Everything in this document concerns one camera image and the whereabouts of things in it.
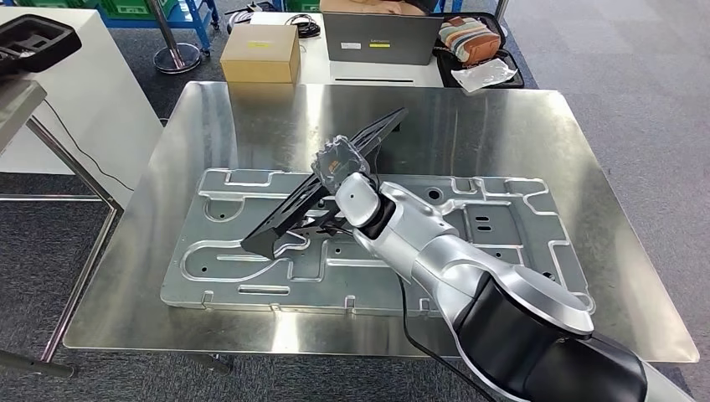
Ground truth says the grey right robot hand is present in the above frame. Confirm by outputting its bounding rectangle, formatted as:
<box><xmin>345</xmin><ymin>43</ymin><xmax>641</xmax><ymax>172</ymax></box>
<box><xmin>310</xmin><ymin>134</ymin><xmax>373</xmax><ymax>196</ymax></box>

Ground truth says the black plastic license plate frame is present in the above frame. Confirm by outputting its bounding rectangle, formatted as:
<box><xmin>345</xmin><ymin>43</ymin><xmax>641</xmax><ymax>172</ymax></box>
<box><xmin>239</xmin><ymin>106</ymin><xmax>410</xmax><ymax>260</ymax></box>

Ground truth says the stainless steel workbench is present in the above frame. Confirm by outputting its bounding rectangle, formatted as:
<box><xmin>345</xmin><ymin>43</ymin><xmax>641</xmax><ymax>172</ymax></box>
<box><xmin>62</xmin><ymin>81</ymin><xmax>701</xmax><ymax>379</ymax></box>

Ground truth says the white desk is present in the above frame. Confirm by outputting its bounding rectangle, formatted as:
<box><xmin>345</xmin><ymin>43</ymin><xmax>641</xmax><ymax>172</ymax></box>
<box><xmin>250</xmin><ymin>11</ymin><xmax>446</xmax><ymax>89</ymax></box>

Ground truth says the grey laptop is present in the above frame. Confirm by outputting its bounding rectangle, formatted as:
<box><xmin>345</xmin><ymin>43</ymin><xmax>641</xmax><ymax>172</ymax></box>
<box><xmin>322</xmin><ymin>11</ymin><xmax>445</xmax><ymax>66</ymax></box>

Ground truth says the brown cardboard box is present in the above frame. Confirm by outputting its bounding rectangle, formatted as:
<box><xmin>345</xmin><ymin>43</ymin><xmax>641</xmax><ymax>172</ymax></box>
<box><xmin>219</xmin><ymin>23</ymin><xmax>301</xmax><ymax>85</ymax></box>

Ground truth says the black open bag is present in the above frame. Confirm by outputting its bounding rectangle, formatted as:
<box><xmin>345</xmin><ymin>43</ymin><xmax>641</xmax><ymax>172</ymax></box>
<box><xmin>432</xmin><ymin>12</ymin><xmax>526</xmax><ymax>90</ymax></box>

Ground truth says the stamped grey metal panel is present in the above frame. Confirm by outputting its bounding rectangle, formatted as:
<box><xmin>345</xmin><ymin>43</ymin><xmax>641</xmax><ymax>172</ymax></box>
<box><xmin>161</xmin><ymin>167</ymin><xmax>596</xmax><ymax>320</ymax></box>

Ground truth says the person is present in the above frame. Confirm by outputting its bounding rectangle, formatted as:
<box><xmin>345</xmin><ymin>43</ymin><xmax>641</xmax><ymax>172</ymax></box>
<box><xmin>320</xmin><ymin>0</ymin><xmax>440</xmax><ymax>17</ymax></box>

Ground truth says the clear plastic bag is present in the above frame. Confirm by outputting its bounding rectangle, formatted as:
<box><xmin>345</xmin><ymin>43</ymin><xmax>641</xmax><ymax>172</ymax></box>
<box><xmin>450</xmin><ymin>57</ymin><xmax>519</xmax><ymax>94</ymax></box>

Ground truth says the orange striped pouch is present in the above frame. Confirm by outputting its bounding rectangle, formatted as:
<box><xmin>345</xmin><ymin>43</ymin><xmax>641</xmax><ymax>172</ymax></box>
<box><xmin>438</xmin><ymin>15</ymin><xmax>502</xmax><ymax>66</ymax></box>

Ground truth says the chrome stanchion with round base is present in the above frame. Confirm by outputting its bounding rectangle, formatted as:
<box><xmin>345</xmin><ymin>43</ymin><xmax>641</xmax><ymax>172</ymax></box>
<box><xmin>145</xmin><ymin>0</ymin><xmax>203</xmax><ymax>75</ymax></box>

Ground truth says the white cabinet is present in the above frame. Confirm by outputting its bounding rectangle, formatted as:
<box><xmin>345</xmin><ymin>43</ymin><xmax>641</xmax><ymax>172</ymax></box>
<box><xmin>0</xmin><ymin>6</ymin><xmax>165</xmax><ymax>209</ymax></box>

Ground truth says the black moulded plastic tray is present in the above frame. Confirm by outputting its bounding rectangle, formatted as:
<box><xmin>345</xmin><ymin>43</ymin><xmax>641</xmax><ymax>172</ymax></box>
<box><xmin>0</xmin><ymin>13</ymin><xmax>83</xmax><ymax>79</ymax></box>

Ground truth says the stainless steel side table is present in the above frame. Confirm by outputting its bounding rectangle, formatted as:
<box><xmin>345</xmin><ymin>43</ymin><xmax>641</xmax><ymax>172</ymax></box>
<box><xmin>0</xmin><ymin>77</ymin><xmax>124</xmax><ymax>379</ymax></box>

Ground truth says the coiled black cable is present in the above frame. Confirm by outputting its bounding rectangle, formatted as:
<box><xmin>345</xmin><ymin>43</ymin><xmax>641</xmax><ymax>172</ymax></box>
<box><xmin>285</xmin><ymin>13</ymin><xmax>322</xmax><ymax>39</ymax></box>

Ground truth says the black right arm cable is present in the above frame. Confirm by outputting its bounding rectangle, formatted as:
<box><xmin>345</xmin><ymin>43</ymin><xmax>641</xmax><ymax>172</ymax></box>
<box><xmin>395</xmin><ymin>276</ymin><xmax>498</xmax><ymax>402</ymax></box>

